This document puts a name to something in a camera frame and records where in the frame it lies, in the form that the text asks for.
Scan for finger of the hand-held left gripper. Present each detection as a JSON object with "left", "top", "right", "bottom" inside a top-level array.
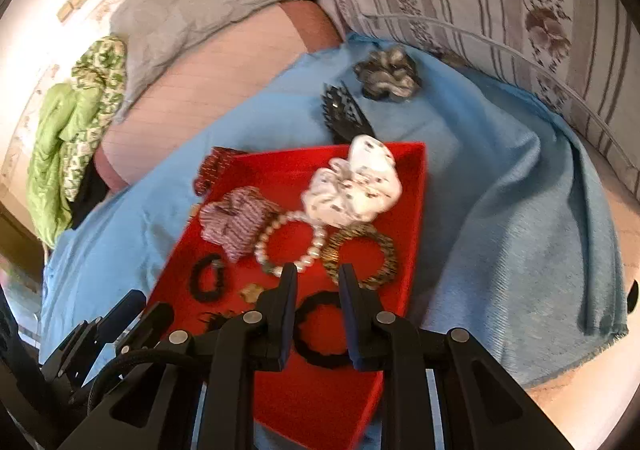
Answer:
[
  {"left": 94, "top": 289, "right": 148, "bottom": 346},
  {"left": 117, "top": 302, "right": 176, "bottom": 356}
]

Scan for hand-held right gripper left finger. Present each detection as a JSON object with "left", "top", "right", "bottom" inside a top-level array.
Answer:
[{"left": 57, "top": 262, "right": 299, "bottom": 450}]

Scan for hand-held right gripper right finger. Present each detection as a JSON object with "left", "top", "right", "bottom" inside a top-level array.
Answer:
[{"left": 339, "top": 262, "right": 573, "bottom": 450}]

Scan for black scrunchie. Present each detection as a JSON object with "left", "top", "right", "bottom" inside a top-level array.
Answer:
[{"left": 291, "top": 292, "right": 358, "bottom": 365}]

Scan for gold round pendant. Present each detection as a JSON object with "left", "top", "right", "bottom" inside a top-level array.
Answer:
[{"left": 239, "top": 283, "right": 266, "bottom": 305}]

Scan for black hair tie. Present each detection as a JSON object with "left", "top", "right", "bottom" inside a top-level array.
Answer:
[{"left": 189, "top": 254, "right": 228, "bottom": 303}]

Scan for leopard print scrunchie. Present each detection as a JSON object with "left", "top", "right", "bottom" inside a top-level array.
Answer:
[{"left": 320, "top": 224, "right": 398, "bottom": 288}]

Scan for white pearl bracelet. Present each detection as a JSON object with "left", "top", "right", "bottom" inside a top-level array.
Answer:
[{"left": 254, "top": 210, "right": 328, "bottom": 278}]

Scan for red tray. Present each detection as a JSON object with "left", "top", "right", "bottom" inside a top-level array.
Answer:
[{"left": 145, "top": 142, "right": 428, "bottom": 448}]

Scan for pink striped scrunchie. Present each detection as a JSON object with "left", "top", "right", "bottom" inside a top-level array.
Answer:
[{"left": 199, "top": 186, "right": 273, "bottom": 262}]

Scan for white spotted scrunchie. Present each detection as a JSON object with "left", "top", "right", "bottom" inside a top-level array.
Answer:
[{"left": 302, "top": 135, "right": 403, "bottom": 223}]

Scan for red patterned scrunchie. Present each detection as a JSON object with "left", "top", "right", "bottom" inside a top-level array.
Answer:
[{"left": 194, "top": 146, "right": 248, "bottom": 196}]

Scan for green quilt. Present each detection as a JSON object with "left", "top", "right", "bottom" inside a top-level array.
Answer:
[{"left": 26, "top": 35, "right": 128, "bottom": 248}]

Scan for blue blanket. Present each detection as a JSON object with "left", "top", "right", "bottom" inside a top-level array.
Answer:
[{"left": 40, "top": 32, "right": 630, "bottom": 450}]

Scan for black claw hair clip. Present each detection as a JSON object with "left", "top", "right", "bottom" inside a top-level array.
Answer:
[{"left": 320, "top": 81, "right": 376, "bottom": 143}]

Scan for pink bolster cushion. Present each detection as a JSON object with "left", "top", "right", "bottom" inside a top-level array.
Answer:
[{"left": 95, "top": 0, "right": 346, "bottom": 193}]

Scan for grey scrunchie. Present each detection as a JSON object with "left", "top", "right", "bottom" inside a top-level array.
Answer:
[{"left": 354, "top": 46, "right": 422, "bottom": 103}]

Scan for grey pillow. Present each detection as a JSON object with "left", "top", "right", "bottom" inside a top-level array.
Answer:
[{"left": 109, "top": 0, "right": 322, "bottom": 101}]

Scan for black braided cable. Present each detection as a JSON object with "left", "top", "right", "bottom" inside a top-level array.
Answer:
[{"left": 87, "top": 347, "right": 211, "bottom": 416}]

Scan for wall switch plate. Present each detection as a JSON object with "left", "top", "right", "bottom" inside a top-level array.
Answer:
[{"left": 56, "top": 0, "right": 93, "bottom": 23}]

